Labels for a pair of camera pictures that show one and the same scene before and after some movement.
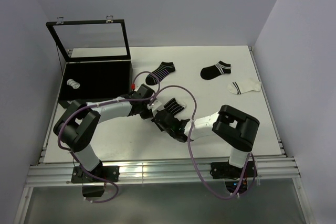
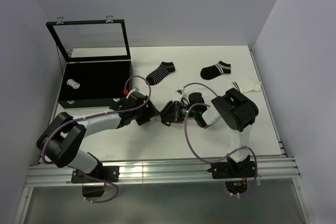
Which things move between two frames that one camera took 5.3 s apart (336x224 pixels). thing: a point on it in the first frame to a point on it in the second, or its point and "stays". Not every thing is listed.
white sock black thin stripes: x=71 y=82 stays
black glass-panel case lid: x=91 y=40 stays
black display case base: x=87 y=81 stays
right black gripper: x=158 y=124 to x=178 y=106
